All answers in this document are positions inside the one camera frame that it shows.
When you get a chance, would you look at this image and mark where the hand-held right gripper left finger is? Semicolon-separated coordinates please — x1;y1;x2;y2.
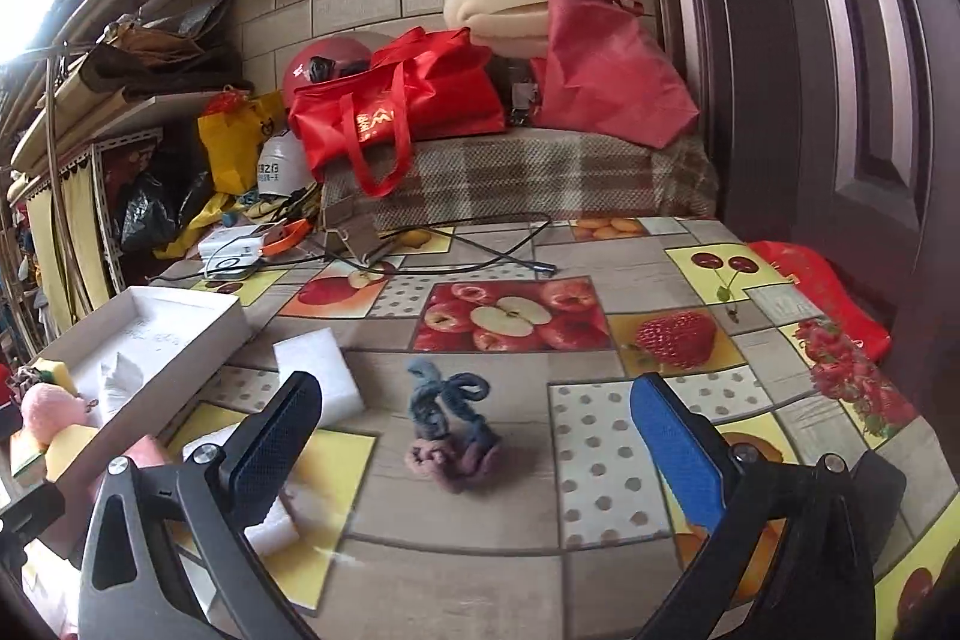
79;370;323;640

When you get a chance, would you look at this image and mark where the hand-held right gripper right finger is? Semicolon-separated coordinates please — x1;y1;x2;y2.
630;372;908;640

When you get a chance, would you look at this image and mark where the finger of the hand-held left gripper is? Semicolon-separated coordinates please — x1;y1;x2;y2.
0;481;67;570

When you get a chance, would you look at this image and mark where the yellow sponge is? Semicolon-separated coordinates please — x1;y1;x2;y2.
34;355;76;393
11;422;100;485

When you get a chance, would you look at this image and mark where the pink plush toy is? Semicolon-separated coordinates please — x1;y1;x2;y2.
20;383;95;446

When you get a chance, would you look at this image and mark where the white cardboard box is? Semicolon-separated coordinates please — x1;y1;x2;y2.
30;286;250;498

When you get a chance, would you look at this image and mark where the blue and pink braided rope toy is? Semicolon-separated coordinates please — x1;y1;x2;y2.
405;359;502;496

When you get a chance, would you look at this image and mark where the large white foam sheet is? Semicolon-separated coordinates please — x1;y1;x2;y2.
180;422;301;547

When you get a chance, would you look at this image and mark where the small white foam sheet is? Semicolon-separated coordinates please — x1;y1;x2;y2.
271;326;365;422

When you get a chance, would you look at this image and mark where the fruit print tablecloth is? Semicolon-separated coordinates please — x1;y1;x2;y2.
0;212;938;640

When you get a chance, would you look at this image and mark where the red plastic bag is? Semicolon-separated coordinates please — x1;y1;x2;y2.
750;240;893;362

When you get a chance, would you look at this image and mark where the black plastic bag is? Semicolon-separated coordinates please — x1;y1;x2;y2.
120;171;215;251

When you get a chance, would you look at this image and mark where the yellow curtain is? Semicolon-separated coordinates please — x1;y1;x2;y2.
22;160;113;319

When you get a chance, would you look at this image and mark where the white helmet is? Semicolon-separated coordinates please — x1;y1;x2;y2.
255;126;320;199

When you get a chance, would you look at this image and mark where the yellow plastic bag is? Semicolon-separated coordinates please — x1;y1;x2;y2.
197;89;290;195

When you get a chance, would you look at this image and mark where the plaid blanket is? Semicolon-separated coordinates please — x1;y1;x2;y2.
321;130;719;232

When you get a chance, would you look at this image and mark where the white shelf board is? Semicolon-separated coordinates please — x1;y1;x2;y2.
11;89;252;169

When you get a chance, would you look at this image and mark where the red tote bag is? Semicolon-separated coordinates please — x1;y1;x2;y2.
289;26;507;199

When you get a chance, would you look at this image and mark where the red nonwoven bag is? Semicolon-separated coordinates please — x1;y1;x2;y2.
529;0;702;150

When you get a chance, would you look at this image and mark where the red helmet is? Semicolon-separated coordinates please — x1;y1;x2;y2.
281;31;391;109

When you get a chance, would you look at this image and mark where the dark brown door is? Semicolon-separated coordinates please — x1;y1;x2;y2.
630;0;960;423

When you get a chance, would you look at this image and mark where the cream foam roll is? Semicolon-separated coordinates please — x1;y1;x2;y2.
442;0;560;60

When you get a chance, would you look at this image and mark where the orange handled tool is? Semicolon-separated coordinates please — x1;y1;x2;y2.
259;220;312;255

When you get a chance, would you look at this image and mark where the black cable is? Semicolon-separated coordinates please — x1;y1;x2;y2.
146;211;560;281

